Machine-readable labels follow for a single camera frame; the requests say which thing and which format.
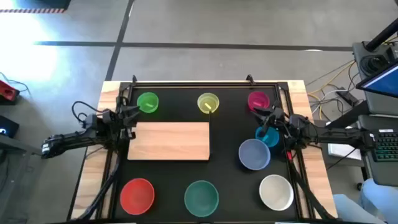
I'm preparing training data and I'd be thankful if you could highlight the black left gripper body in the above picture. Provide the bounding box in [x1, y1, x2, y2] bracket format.
[105, 105, 127, 126]

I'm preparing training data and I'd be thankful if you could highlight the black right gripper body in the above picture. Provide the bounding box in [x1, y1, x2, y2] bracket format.
[266, 107, 285, 125]

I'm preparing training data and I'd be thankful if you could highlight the small cyan translucent bowl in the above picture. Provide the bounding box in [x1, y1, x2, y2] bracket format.
[255, 126, 280, 148]

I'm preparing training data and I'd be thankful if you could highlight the small magenta translucent bowl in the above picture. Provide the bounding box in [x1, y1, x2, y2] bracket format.
[248, 91, 271, 112]

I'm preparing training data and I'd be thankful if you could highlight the small green translucent bowl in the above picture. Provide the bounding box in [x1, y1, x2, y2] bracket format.
[136, 91, 160, 114]

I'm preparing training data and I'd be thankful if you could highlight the large blue bowl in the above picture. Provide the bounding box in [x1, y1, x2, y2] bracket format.
[238, 138, 271, 171]

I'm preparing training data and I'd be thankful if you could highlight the small yellow translucent bowl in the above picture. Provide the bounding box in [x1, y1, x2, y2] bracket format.
[197, 92, 220, 114]

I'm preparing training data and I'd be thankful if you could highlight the large white bowl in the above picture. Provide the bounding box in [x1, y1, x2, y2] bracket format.
[259, 174, 295, 212]

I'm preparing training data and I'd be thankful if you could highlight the large red bowl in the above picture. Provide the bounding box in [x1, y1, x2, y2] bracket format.
[119, 177, 155, 216]

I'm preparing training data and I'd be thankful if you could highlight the large teal bowl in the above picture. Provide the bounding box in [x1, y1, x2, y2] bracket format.
[183, 180, 220, 218]

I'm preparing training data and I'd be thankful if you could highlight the black table mat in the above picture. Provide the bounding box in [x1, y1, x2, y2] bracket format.
[113, 86, 299, 222]

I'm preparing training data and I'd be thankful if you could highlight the wooden cutting board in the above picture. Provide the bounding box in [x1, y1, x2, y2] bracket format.
[127, 121, 211, 162]

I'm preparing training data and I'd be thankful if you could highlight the black cart strut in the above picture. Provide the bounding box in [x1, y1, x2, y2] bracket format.
[326, 101, 371, 128]

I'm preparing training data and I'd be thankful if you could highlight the white paper label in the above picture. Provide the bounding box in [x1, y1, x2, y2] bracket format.
[327, 142, 363, 161]

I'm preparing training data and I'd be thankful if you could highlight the black power strip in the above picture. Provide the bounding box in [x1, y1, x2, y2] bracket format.
[335, 88, 361, 106]

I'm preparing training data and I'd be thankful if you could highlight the grey side table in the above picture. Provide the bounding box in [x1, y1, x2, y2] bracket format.
[0, 133, 43, 224]

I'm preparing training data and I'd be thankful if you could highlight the grey cart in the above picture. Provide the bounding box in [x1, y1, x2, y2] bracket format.
[352, 40, 398, 187]

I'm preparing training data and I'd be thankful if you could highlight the black device with light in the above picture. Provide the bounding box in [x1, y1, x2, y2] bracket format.
[0, 114, 20, 138]

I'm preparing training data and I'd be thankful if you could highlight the red box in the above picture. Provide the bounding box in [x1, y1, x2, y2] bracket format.
[0, 79, 20, 102]

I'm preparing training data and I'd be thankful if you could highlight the computer monitor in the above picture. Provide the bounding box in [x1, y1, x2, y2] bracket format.
[356, 62, 398, 99]

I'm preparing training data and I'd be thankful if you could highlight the backlit keyboard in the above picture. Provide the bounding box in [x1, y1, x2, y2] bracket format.
[371, 129, 398, 162]

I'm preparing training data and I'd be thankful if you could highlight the black unit with striped edge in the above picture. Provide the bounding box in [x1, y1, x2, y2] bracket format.
[0, 0, 72, 14]

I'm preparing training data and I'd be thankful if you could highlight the black pole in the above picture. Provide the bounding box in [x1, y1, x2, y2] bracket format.
[365, 18, 398, 52]

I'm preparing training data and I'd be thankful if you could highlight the person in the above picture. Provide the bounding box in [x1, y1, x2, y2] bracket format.
[332, 179, 398, 224]

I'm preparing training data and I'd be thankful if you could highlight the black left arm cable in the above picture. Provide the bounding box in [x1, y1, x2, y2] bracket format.
[72, 101, 105, 125]

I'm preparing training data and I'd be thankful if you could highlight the black metal frame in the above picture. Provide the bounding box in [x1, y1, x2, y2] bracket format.
[95, 81, 312, 222]

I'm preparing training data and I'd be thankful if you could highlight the black cable conduit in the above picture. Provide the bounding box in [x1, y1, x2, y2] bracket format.
[289, 152, 335, 220]
[70, 149, 122, 222]

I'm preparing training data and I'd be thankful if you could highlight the yellow cable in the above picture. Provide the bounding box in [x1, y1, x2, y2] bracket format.
[306, 60, 357, 121]

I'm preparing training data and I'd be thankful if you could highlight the black coiled cable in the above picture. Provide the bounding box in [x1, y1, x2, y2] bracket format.
[360, 54, 388, 74]

